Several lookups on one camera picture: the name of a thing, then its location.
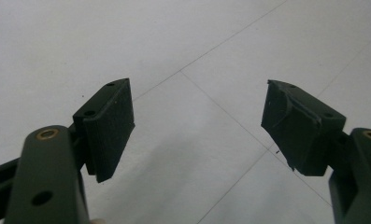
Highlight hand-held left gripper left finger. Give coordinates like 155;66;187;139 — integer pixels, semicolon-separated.
4;77;136;224

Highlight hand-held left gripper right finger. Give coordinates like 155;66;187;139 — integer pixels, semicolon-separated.
261;79;371;224

